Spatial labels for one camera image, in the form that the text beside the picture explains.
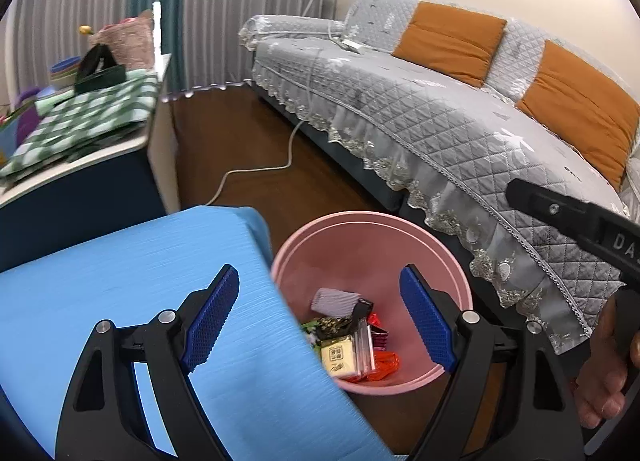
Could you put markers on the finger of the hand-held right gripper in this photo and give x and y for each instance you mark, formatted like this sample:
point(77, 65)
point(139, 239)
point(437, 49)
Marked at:
point(545, 208)

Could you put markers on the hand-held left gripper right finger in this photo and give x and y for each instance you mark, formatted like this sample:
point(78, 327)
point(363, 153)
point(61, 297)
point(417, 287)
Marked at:
point(425, 321)

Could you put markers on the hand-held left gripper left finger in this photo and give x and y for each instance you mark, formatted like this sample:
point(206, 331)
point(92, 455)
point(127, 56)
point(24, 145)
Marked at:
point(210, 321)

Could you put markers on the dark pink wrapper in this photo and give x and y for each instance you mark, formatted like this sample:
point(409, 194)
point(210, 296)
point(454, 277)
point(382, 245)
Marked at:
point(377, 338)

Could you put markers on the large red plastic bag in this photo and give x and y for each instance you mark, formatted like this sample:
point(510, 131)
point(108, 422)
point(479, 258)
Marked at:
point(385, 366)

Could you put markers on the clear plastic packet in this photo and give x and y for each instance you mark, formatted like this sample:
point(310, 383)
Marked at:
point(364, 353)

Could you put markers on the dark patterned snack packet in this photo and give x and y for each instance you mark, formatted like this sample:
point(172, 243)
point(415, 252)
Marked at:
point(332, 327)

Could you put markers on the gold cream packet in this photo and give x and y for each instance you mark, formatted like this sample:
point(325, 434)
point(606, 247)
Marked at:
point(337, 356)

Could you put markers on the pink bin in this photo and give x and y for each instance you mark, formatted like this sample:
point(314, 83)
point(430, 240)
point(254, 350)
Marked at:
point(360, 251)

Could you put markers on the white leaf print paper bag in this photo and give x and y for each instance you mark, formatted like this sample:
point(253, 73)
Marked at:
point(310, 331)

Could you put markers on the person's right hand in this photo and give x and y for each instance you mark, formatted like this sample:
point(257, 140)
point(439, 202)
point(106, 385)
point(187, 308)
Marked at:
point(600, 381)

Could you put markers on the blue table mat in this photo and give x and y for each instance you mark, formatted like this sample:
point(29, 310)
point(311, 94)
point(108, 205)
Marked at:
point(125, 266)

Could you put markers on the orange cushion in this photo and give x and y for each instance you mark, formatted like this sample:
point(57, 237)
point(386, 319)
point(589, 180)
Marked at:
point(450, 43)
point(580, 111)

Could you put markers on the grey quilted sofa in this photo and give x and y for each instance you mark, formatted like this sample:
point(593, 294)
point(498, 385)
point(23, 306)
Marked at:
point(425, 106)

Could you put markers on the dark blue cabinet white top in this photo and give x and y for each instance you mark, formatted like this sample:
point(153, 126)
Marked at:
point(75, 206)

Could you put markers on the green checked cloth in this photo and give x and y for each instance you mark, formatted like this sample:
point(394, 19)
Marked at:
point(85, 116)

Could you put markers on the white power strip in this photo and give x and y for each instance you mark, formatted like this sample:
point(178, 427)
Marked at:
point(351, 45)

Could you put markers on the dark green box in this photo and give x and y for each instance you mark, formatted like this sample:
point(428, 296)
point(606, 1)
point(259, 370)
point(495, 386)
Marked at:
point(102, 78)

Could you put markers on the black handbag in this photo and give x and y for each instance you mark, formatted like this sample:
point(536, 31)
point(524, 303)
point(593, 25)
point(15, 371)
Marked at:
point(95, 61)

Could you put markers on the stack of colourful bowls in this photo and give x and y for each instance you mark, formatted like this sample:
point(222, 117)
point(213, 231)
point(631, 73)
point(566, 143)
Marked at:
point(65, 72)

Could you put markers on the pink lace basket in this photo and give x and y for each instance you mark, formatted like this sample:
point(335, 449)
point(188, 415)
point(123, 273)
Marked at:
point(130, 43)

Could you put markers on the yellow flower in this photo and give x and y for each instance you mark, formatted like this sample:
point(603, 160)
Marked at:
point(85, 30)

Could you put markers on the teal curtain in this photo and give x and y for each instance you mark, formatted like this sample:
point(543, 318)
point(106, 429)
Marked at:
point(170, 1)

